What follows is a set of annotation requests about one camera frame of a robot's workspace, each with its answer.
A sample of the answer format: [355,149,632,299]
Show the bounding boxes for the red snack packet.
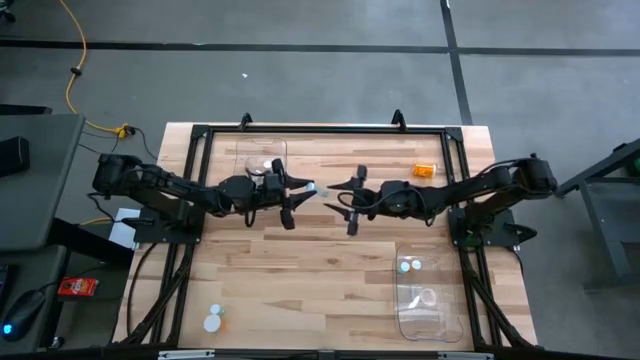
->
[56,275,100,299]

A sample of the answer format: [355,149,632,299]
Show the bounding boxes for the black metal stand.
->
[554,138,640,294]

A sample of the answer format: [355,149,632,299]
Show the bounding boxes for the yellow extension cord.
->
[58,0,132,139]

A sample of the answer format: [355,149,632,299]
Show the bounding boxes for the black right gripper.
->
[323,164,419,237]

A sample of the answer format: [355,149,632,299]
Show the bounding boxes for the black aluminium table frame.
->
[113,123,539,350]

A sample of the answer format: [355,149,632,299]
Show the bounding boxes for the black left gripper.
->
[217,158,320,231]

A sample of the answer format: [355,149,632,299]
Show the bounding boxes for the clear plastic bin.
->
[232,137,289,211]
[393,243,464,344]

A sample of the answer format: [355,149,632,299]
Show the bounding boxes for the black box device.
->
[0,135,31,179]

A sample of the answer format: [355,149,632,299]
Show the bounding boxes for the silver metal bracket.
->
[157,349,216,360]
[437,351,494,360]

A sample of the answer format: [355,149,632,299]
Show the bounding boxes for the black computer mouse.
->
[1,288,48,344]

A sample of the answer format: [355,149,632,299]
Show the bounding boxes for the grey side desk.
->
[0,112,87,354]

